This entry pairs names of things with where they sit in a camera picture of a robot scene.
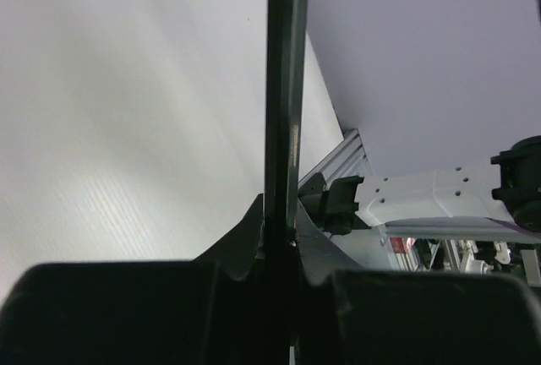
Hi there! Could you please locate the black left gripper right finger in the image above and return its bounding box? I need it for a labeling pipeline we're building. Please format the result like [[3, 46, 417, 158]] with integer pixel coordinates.
[[292, 207, 540, 364]]

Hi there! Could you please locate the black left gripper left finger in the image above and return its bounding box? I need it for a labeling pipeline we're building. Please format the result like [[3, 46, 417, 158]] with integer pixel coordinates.
[[1, 199, 265, 364]]

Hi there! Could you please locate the beige and black folding umbrella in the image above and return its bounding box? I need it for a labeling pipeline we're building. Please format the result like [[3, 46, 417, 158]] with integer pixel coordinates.
[[262, 0, 308, 364]]

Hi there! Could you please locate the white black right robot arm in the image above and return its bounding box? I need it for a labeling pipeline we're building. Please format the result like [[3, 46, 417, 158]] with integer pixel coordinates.
[[300, 136, 540, 237]]

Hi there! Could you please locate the aluminium frame rail front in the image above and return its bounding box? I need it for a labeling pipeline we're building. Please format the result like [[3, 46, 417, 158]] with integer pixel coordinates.
[[295, 128, 541, 286]]

